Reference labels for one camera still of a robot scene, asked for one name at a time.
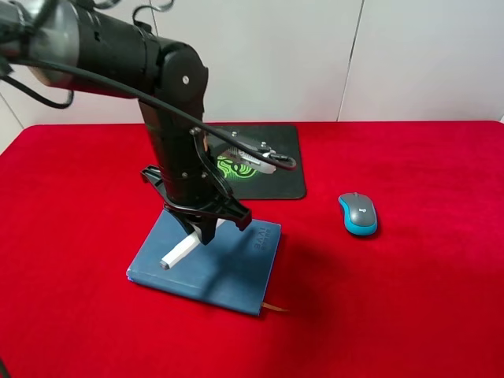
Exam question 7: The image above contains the blue hardcover notebook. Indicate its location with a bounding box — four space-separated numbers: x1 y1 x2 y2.
126 211 281 316

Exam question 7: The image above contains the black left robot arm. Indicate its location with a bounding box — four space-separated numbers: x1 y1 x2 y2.
1 1 251 243

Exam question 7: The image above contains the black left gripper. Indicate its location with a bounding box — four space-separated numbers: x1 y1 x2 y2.
142 128 252 245

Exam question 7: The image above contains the white pen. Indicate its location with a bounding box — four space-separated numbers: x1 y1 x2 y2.
159 226 212 270

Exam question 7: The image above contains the grey blue wireless mouse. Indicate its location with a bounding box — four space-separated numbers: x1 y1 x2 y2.
338 192 378 236

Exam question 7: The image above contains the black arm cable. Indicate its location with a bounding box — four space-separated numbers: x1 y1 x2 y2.
0 58 297 172

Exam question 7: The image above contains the black green mouse pad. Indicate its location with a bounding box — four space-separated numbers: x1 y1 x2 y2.
211 124 306 200

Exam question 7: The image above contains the red velvet table cloth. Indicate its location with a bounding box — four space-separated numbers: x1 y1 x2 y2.
1 121 503 377

